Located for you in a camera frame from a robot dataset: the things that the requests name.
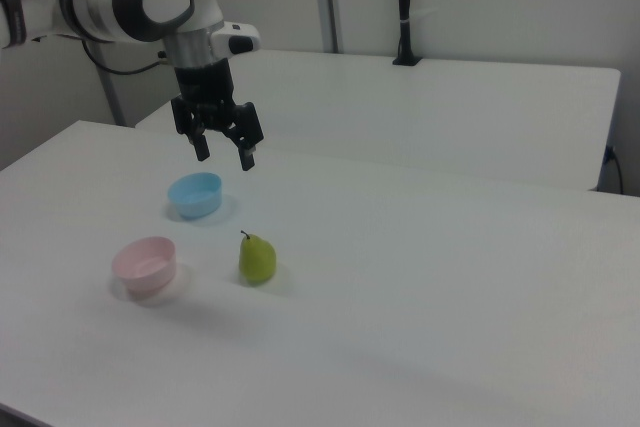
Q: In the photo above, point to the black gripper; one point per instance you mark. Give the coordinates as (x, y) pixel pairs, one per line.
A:
(205, 87)

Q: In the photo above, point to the green pear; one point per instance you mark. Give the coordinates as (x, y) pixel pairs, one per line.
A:
(257, 262)

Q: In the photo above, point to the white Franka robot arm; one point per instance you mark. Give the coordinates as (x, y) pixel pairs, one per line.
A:
(165, 2)

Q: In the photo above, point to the blue plastic bowl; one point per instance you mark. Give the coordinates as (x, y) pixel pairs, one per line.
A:
(196, 195)

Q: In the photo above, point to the pink plastic bowl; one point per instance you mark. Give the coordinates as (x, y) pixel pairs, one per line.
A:
(145, 267)

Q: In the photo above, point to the white side table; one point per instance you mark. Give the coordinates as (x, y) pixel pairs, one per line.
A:
(425, 117)

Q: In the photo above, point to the black camera pole with base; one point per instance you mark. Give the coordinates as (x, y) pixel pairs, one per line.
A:
(404, 7)

